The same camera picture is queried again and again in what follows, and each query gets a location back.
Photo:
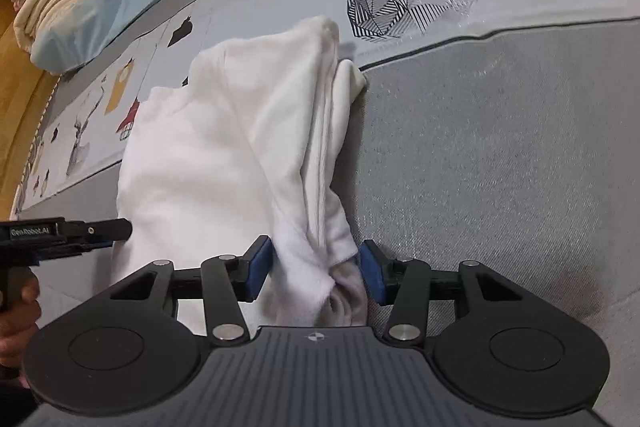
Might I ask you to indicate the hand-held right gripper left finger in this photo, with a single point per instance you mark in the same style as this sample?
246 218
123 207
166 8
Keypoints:
257 269

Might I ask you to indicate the white long-sleeve shirt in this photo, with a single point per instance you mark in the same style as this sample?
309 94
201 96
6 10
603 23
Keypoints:
210 147

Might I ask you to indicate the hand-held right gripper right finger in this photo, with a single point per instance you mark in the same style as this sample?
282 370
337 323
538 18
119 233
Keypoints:
372 272

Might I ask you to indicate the wooden bed frame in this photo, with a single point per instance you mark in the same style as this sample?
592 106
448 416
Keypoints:
15 107

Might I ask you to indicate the person's left hand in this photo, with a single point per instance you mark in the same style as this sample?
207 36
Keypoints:
17 337

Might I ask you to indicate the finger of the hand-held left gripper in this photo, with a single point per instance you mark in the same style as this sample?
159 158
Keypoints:
100 231

